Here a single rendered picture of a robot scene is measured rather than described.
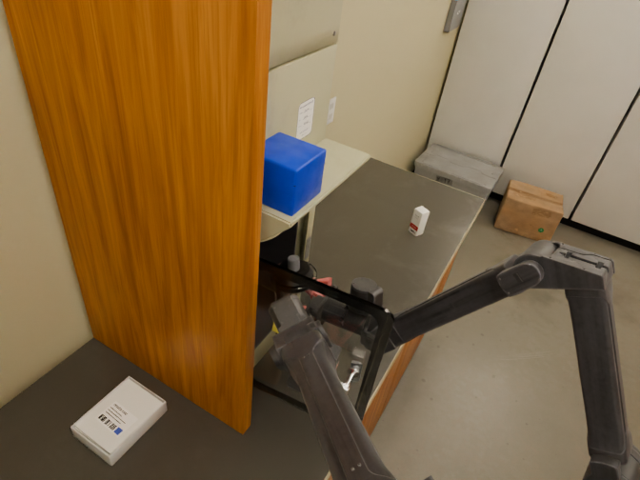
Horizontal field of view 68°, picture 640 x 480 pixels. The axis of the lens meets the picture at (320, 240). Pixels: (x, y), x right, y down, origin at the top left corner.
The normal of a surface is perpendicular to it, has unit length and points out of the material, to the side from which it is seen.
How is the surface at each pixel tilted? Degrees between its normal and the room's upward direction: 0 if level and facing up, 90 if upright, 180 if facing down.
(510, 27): 90
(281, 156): 0
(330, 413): 36
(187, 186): 90
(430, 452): 0
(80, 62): 90
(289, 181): 90
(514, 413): 0
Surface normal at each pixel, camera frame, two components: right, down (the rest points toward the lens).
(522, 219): -0.43, 0.55
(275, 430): 0.11, -0.78
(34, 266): 0.86, 0.39
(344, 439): -0.42, -0.85
